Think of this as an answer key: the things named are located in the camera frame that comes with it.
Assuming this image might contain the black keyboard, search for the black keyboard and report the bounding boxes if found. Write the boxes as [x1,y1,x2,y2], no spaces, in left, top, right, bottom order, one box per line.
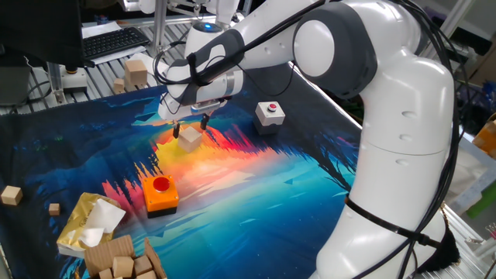
[81,26,151,61]

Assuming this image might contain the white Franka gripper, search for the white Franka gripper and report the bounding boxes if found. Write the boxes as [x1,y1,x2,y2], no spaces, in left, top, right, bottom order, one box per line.
[157,98,229,140]

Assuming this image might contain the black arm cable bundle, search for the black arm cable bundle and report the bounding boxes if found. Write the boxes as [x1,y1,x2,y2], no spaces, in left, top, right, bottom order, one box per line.
[153,0,462,279]

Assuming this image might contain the white grey push-button box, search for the white grey push-button box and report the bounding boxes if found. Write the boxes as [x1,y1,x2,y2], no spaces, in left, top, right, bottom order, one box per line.
[253,101,287,136]

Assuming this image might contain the green plastic object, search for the green plastic object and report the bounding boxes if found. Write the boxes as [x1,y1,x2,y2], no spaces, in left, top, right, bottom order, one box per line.
[467,181,496,218]

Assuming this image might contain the orange push-button box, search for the orange push-button box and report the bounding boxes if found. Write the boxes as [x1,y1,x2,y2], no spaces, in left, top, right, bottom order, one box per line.
[142,174,181,219]

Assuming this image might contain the gold tissue pack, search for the gold tissue pack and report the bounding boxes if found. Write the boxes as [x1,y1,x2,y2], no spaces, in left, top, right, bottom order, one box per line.
[56,192,127,259]

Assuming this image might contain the large wooden block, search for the large wooden block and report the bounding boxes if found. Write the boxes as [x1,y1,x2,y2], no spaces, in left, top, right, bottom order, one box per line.
[123,59,149,87]

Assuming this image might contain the colourful landscape print mat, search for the colourful landscape print mat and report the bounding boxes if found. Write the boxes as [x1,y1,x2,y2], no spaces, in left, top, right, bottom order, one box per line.
[0,64,363,279]

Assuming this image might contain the white paper sheet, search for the white paper sheet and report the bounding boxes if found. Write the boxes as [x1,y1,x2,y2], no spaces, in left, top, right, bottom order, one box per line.
[81,21,123,39]
[129,52,171,77]
[92,45,147,65]

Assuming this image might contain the aluminium profile post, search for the aluminium profile post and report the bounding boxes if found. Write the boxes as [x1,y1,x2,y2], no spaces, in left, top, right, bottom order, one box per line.
[150,0,167,57]
[48,61,65,105]

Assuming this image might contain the open cardboard box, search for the open cardboard box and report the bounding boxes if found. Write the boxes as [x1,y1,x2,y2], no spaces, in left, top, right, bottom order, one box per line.
[84,234,168,279]

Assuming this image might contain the black monitor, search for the black monitor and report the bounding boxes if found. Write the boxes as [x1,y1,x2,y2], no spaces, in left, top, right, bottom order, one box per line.
[0,0,84,69]

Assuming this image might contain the light wooden cube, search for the light wooden cube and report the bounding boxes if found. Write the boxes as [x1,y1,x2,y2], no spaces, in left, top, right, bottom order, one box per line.
[177,126,204,153]

